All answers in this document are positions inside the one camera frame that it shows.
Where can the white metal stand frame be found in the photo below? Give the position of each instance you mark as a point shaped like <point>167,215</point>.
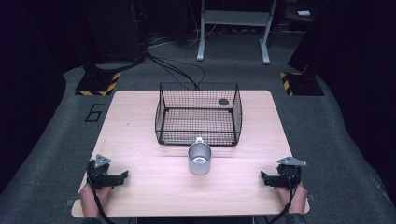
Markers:
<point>233,18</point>

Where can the black yellow striped base plate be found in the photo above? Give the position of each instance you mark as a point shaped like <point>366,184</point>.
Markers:
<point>300,84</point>
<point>98,84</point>

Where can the black stand column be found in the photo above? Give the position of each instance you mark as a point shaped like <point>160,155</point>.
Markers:
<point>93,37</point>

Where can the silver metal cup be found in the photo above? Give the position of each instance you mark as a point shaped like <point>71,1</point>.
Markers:
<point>199,160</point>

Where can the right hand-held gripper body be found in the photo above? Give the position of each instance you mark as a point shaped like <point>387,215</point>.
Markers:
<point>288,174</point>

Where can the small white box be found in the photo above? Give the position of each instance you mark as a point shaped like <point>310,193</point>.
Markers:
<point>304,13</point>

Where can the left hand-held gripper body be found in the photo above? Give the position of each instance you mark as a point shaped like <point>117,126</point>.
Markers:
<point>100,174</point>

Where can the person's left hand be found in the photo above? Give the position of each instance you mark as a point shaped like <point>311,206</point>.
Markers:
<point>91,199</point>

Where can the black round table grommet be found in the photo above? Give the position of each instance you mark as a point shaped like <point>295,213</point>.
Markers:
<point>223,101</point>

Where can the person's right hand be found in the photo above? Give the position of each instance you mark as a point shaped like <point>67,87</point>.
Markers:
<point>294,199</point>

